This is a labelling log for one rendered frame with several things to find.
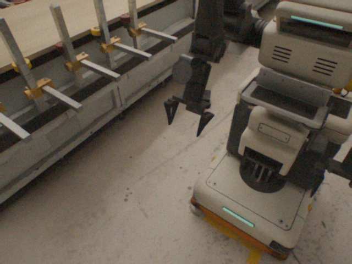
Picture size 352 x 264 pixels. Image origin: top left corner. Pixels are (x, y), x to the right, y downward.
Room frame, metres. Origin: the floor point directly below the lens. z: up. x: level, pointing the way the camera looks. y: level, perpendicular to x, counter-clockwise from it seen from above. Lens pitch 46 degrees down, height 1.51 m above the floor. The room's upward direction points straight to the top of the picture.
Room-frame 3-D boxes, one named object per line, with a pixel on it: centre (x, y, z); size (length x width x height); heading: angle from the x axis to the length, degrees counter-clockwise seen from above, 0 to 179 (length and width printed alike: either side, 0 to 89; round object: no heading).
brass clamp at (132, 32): (1.62, 0.27, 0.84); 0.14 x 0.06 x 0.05; 145
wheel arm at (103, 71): (1.18, 0.48, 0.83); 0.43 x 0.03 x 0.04; 55
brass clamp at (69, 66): (1.21, 0.56, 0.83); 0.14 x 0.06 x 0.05; 145
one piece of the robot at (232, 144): (0.94, -0.57, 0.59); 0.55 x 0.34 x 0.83; 55
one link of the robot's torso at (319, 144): (0.69, -0.47, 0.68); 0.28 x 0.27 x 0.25; 55
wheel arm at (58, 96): (0.97, 0.62, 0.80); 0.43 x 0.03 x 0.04; 55
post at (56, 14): (1.19, 0.57, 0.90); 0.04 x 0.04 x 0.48; 55
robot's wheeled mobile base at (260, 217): (0.87, -0.52, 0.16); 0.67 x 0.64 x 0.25; 145
